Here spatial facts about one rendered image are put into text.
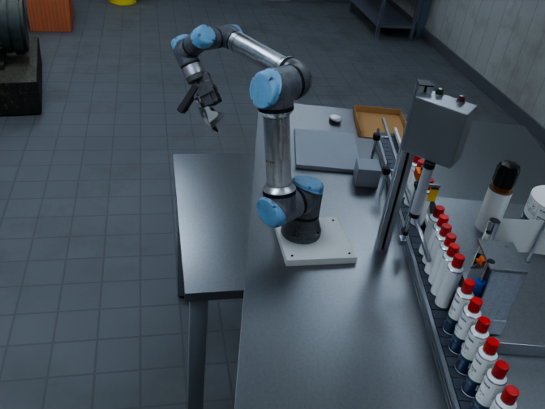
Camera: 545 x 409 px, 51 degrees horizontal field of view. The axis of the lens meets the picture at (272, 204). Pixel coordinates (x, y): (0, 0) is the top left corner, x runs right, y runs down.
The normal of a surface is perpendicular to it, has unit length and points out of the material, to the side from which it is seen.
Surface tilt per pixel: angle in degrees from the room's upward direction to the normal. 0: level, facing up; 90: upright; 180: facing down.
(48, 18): 90
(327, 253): 3
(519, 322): 0
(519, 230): 90
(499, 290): 90
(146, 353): 0
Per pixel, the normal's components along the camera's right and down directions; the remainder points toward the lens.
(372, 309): 0.10, -0.82
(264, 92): -0.70, 0.19
